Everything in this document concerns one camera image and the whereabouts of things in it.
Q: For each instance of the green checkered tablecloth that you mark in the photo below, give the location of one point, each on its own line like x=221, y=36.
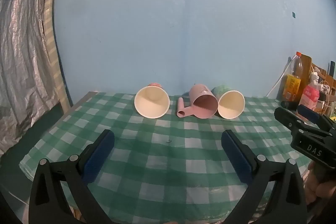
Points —
x=162, y=161

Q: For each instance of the wooden rack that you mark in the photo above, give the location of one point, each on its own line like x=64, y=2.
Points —
x=313, y=66

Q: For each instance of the paper cup with pink print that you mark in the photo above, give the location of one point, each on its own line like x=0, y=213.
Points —
x=151, y=102

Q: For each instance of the paper cup with green print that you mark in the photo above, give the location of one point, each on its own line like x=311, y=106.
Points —
x=231, y=104

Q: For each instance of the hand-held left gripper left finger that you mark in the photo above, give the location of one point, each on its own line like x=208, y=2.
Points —
x=97, y=158

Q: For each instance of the silver curtain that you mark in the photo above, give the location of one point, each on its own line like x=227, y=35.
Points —
x=22, y=61

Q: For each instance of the striped curtain edge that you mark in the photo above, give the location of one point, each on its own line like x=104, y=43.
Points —
x=53, y=56

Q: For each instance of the orange drink bottle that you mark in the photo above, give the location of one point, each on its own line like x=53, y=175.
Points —
x=292, y=82

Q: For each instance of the pink plastic mug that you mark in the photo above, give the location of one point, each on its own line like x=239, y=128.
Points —
x=202, y=104

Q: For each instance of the person's right hand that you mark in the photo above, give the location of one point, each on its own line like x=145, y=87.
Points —
x=319, y=188

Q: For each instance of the pink drink bottle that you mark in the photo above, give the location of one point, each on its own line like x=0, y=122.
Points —
x=309, y=95

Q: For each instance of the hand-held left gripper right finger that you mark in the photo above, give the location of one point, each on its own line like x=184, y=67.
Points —
x=237, y=158

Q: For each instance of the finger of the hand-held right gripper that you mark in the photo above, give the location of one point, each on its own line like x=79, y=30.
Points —
x=309, y=112
x=290, y=120

